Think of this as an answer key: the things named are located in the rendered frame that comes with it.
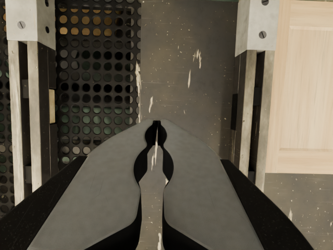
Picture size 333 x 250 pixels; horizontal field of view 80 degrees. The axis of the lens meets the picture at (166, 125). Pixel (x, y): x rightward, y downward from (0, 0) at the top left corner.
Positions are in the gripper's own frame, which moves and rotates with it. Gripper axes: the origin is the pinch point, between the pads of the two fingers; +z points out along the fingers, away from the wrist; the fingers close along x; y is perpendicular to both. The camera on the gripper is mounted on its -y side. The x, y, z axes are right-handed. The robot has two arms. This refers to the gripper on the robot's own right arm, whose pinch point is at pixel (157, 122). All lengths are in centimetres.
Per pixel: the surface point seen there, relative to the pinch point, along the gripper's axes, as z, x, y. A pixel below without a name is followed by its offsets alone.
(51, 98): 33.2, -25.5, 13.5
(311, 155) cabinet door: 28, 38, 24
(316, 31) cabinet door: 41, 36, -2
